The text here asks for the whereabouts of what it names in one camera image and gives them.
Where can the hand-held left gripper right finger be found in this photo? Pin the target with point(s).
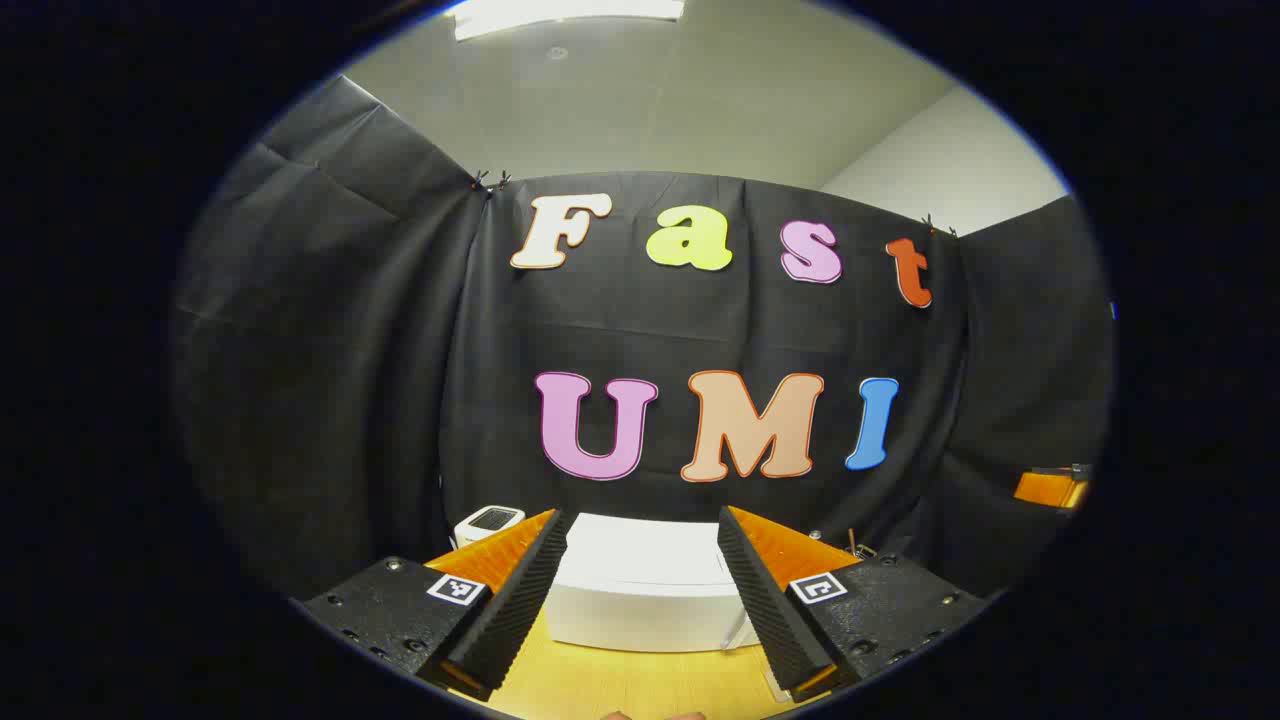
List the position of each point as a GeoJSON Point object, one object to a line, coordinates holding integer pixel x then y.
{"type": "Point", "coordinates": [770, 600]}

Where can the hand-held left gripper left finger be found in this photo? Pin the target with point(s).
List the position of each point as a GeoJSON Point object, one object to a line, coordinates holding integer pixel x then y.
{"type": "Point", "coordinates": [520, 600]}

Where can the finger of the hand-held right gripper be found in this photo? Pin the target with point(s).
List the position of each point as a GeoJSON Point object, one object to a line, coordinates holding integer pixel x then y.
{"type": "Point", "coordinates": [1045, 490]}

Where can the white microwave oven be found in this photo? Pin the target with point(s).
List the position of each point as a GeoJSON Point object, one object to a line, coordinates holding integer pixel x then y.
{"type": "Point", "coordinates": [640, 590]}

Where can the white device with dark screen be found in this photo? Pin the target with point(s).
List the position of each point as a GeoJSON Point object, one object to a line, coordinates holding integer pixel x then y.
{"type": "Point", "coordinates": [490, 522]}

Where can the ceiling light panel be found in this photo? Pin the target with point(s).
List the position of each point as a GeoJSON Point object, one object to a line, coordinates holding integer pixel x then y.
{"type": "Point", "coordinates": [565, 15]}

